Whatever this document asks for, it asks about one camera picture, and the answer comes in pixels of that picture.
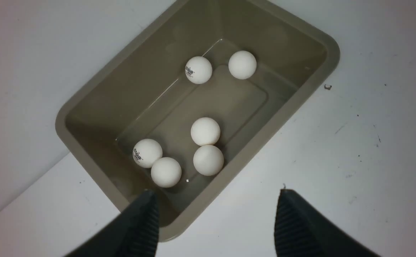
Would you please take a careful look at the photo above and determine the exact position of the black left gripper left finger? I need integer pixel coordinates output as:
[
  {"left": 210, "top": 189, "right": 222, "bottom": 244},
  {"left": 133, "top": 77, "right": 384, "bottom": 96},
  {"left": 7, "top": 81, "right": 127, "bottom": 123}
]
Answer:
[{"left": 66, "top": 190, "right": 160, "bottom": 257}]

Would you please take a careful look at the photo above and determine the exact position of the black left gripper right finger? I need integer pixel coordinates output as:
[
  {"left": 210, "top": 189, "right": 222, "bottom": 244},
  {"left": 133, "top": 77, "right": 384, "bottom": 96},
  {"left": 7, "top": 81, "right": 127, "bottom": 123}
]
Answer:
[{"left": 274, "top": 189, "right": 377, "bottom": 257}]

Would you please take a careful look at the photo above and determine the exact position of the white ball with red logo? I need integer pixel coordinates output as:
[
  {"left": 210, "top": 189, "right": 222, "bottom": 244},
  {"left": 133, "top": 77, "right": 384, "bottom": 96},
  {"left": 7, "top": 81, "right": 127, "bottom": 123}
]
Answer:
[{"left": 151, "top": 157, "right": 182, "bottom": 188}]

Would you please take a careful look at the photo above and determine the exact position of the white ball with black mark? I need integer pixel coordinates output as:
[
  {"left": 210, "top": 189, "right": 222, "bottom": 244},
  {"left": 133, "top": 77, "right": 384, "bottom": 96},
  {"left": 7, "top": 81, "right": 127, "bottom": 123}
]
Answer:
[{"left": 132, "top": 138, "right": 163, "bottom": 168}]

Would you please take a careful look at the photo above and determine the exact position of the white plain ping-pong ball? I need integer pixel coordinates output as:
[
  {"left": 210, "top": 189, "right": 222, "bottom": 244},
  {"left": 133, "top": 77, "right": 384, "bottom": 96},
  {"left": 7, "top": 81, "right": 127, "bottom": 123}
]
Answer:
[{"left": 193, "top": 145, "right": 224, "bottom": 176}]

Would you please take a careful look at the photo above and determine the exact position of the tan plastic storage bin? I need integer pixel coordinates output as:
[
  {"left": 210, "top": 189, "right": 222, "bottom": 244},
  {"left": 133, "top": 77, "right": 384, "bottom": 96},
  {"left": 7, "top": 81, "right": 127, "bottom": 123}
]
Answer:
[{"left": 55, "top": 0, "right": 340, "bottom": 242}]

